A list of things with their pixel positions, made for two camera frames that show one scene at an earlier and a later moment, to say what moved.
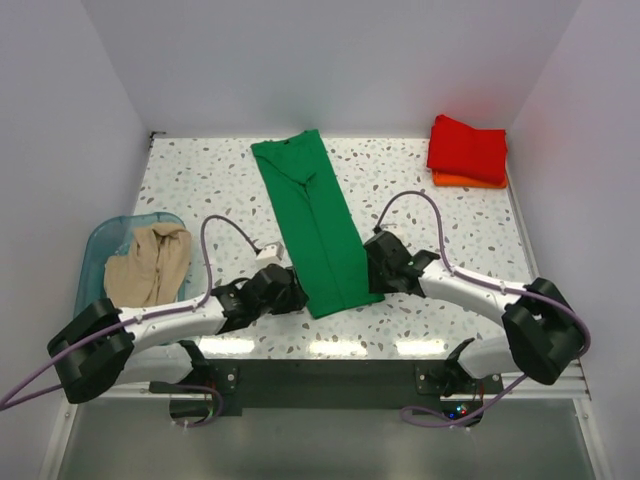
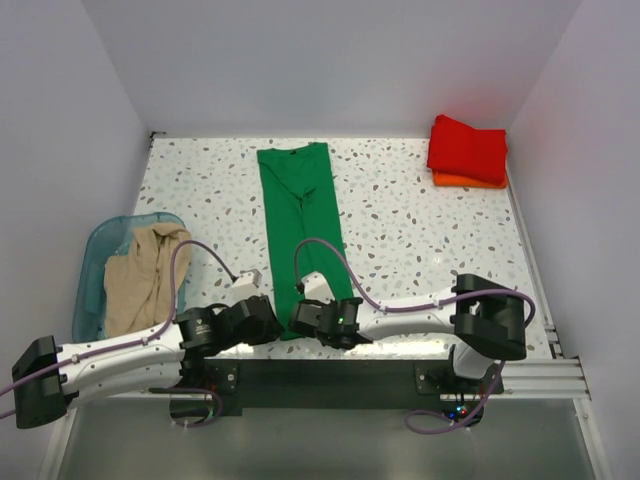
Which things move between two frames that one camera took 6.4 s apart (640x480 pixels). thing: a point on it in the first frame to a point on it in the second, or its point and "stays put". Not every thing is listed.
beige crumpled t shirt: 154,269 stays put
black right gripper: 375,285 to 333,305
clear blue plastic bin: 110,237 stays put
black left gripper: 294,296 to 270,331
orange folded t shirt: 455,181 stays put
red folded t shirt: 457,147 stays put
